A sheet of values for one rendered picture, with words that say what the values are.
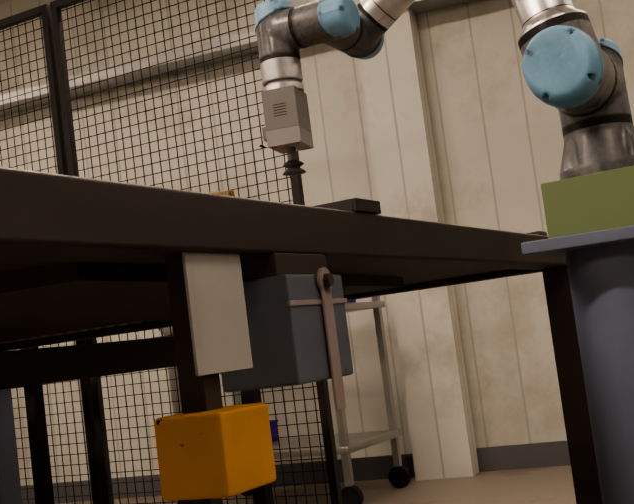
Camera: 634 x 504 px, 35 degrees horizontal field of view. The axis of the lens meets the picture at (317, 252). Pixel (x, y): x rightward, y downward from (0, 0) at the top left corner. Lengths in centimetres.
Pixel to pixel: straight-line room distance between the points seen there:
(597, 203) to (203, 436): 89
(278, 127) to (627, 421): 77
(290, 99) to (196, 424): 97
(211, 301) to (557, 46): 80
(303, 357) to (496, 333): 425
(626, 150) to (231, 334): 89
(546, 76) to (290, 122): 48
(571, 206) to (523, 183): 365
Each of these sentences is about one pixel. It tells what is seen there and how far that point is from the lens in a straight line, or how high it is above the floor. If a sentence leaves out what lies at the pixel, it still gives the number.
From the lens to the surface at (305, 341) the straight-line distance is 112.
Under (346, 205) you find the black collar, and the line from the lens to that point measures 133.
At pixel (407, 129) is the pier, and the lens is 535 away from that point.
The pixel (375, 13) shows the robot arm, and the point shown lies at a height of 134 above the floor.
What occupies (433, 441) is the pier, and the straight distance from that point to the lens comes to 530.
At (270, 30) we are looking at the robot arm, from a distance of 189.
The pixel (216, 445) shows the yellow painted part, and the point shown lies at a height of 67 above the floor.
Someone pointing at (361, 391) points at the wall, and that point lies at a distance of 555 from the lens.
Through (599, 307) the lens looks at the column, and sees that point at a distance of 170.
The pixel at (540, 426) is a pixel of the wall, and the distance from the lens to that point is 533.
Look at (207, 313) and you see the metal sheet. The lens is 101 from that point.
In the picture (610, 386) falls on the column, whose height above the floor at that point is 63.
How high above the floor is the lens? 75
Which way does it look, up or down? 5 degrees up
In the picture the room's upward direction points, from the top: 7 degrees counter-clockwise
